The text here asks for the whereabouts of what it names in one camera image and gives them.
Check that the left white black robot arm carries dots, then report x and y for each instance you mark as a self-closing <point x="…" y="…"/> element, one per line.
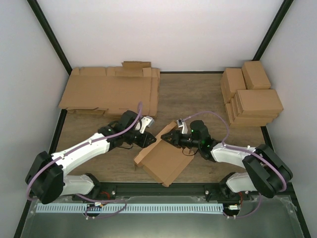
<point x="49" y="176"/>

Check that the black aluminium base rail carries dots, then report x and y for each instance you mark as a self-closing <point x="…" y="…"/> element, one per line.
<point x="112" y="190"/>

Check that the folded cardboard box back right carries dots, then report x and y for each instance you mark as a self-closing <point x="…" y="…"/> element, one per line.
<point x="255" y="76"/>

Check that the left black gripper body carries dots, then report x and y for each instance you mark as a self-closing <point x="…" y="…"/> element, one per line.
<point x="129" y="136"/>

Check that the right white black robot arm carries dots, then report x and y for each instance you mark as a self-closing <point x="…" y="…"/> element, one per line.
<point x="264" y="172"/>

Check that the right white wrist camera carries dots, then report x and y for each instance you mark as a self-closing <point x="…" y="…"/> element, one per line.
<point x="182" y="126"/>

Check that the brown cardboard paper box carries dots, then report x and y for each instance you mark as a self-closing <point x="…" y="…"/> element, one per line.
<point x="162" y="161"/>

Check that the folded cardboard box front top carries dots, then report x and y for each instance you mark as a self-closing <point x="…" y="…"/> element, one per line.
<point x="258" y="102"/>

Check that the folded cardboard box back left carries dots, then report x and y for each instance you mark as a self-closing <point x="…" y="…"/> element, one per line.
<point x="232" y="80"/>

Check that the light blue slotted cable duct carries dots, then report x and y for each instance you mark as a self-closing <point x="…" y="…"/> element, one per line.
<point x="197" y="208"/>

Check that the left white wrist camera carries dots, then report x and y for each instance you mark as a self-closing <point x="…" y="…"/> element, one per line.
<point x="146" y="122"/>

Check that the folded cardboard box front bottom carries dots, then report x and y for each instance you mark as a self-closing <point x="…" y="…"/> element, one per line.
<point x="242" y="122"/>

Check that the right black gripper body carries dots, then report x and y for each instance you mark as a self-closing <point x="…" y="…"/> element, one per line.
<point x="182" y="143"/>

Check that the stack of flat cardboard sheets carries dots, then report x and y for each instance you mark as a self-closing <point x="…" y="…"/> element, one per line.
<point x="112" y="90"/>

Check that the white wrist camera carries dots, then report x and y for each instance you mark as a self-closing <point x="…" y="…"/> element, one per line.
<point x="146" y="122"/>
<point x="182" y="126"/>

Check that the folded cardboard box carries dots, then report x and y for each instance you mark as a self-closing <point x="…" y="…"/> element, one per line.
<point x="255" y="76"/>
<point x="232" y="80"/>
<point x="242" y="122"/>
<point x="258" y="102"/>

